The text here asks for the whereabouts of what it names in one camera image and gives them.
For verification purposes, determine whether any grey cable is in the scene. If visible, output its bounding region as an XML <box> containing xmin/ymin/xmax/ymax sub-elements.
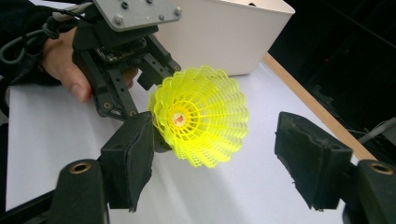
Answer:
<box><xmin>0</xmin><ymin>3</ymin><xmax>94</xmax><ymax>66</ymax></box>
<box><xmin>358</xmin><ymin>117</ymin><xmax>396</xmax><ymax>145</ymax></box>

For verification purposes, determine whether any yellow plastic shuttlecock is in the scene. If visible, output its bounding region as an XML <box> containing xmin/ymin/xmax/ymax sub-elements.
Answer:
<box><xmin>147</xmin><ymin>64</ymin><xmax>250</xmax><ymax>169</ymax></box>

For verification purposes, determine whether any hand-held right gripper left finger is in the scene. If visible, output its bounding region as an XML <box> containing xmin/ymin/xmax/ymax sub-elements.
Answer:
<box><xmin>99</xmin><ymin>111</ymin><xmax>156</xmax><ymax>213</ymax></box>

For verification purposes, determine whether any white plastic bin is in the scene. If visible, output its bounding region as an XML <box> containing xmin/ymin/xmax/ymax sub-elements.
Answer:
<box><xmin>153</xmin><ymin>0</ymin><xmax>296</xmax><ymax>77</ymax></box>

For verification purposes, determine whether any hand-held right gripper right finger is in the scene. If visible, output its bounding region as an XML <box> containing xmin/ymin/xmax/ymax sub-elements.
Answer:
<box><xmin>274</xmin><ymin>111</ymin><xmax>355</xmax><ymax>212</ymax></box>

